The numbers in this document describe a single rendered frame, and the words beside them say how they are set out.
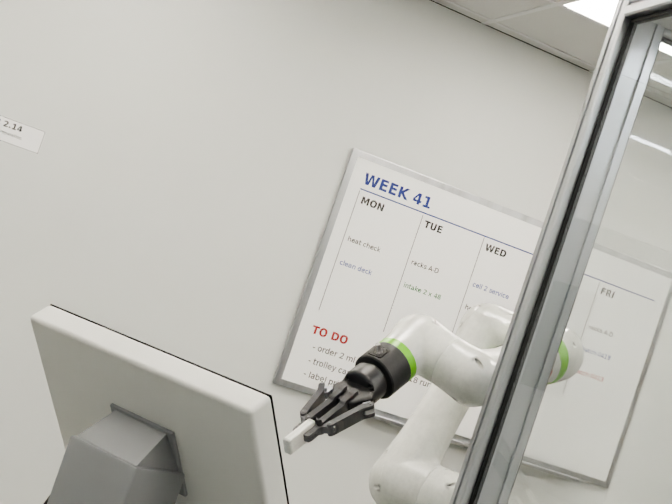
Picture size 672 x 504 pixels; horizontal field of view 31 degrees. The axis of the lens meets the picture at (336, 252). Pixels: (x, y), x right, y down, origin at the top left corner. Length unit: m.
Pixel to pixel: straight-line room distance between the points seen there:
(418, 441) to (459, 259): 3.09
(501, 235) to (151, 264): 1.63
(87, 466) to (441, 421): 0.89
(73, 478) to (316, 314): 3.46
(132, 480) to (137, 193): 3.34
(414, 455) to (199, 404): 0.79
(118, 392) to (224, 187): 3.29
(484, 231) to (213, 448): 3.86
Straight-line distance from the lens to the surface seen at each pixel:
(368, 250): 5.43
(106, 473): 1.96
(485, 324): 2.68
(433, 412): 2.60
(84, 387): 2.10
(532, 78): 5.79
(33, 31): 5.16
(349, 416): 2.14
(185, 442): 1.95
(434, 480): 2.50
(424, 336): 2.28
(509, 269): 5.72
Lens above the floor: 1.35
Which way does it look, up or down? 3 degrees up
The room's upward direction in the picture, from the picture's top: 19 degrees clockwise
